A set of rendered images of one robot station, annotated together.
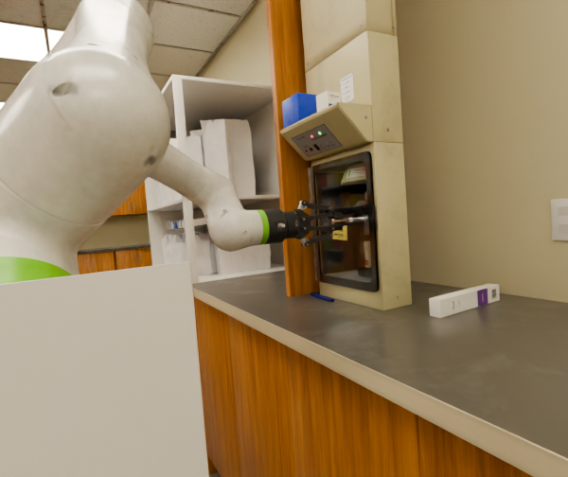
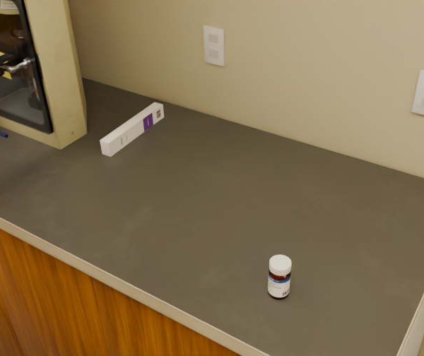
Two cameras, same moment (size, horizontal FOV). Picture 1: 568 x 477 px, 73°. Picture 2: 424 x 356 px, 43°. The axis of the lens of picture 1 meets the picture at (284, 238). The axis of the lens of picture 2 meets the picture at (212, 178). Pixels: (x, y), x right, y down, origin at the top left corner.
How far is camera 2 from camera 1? 0.62 m
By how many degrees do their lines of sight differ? 41
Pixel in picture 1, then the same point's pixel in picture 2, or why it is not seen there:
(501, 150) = not seen: outside the picture
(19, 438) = not seen: outside the picture
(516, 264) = (179, 76)
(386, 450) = (72, 285)
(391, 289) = (65, 128)
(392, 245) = (61, 87)
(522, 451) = (141, 296)
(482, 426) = (123, 284)
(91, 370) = not seen: outside the picture
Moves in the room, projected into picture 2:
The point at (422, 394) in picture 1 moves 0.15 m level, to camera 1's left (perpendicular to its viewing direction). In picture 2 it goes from (89, 264) to (19, 289)
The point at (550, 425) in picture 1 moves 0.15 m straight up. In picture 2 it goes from (159, 275) to (152, 220)
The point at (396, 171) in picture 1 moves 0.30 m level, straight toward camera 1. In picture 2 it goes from (54, 9) to (49, 53)
